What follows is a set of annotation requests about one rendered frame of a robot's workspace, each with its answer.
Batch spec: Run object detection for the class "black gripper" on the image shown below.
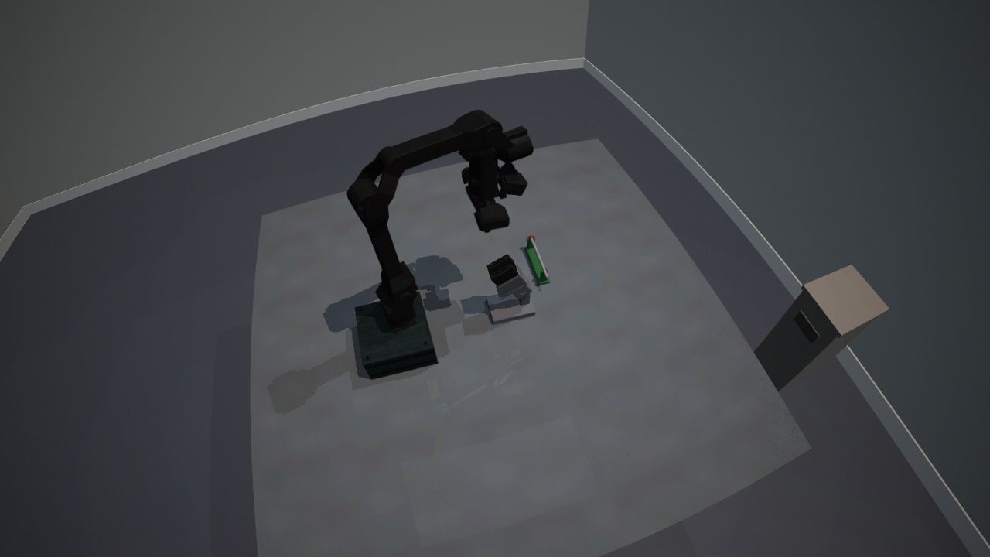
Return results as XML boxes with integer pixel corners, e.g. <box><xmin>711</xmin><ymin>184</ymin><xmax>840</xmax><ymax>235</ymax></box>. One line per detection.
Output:
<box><xmin>462</xmin><ymin>167</ymin><xmax>510</xmax><ymax>233</ymax></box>

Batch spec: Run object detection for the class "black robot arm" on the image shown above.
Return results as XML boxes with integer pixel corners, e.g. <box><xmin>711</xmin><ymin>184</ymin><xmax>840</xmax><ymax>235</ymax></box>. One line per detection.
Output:
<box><xmin>346</xmin><ymin>110</ymin><xmax>534</xmax><ymax>333</ymax></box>

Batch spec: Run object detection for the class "grey tapered pin with dark red head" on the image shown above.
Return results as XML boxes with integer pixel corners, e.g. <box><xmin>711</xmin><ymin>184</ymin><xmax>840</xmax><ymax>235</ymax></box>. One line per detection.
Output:
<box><xmin>529</xmin><ymin>235</ymin><xmax>549</xmax><ymax>278</ymax></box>

